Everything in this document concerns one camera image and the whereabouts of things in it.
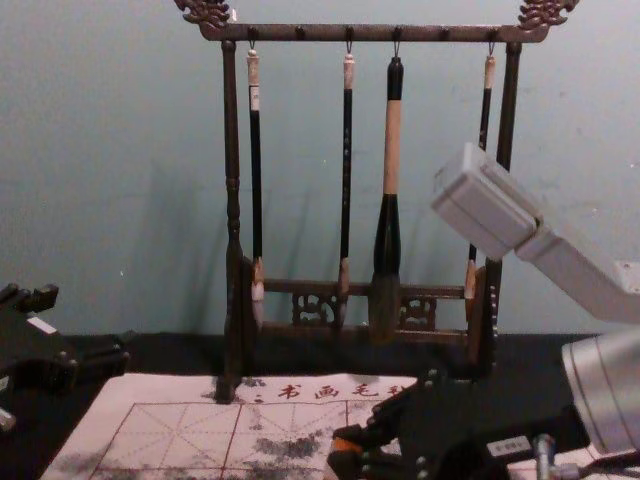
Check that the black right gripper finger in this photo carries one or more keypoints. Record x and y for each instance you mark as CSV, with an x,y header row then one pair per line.
x,y
367,452
405,405

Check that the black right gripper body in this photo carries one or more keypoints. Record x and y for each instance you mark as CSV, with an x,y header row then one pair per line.
x,y
470,430

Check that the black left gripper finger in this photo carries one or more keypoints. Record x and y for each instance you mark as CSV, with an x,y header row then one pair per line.
x,y
36,298
102,357

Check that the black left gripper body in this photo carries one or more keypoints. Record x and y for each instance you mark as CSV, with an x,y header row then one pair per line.
x,y
35,357

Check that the black table cloth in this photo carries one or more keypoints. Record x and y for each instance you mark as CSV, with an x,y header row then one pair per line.
x,y
165,352

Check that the white felt mat red grid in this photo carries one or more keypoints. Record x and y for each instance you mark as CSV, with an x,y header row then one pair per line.
x,y
175,430

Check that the large tan and black brush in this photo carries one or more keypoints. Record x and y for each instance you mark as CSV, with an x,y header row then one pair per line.
x,y
388,235

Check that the dark wooden brush rack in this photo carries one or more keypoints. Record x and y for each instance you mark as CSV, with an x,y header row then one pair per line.
x,y
231,200

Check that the thin black brush pale cap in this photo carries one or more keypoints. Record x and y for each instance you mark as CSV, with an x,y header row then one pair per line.
x,y
346,175

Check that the black brush with white cap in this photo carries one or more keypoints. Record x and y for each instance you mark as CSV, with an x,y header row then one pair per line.
x,y
256,175

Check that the small black brush pale cap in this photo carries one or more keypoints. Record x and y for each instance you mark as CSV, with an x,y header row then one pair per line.
x,y
484,115

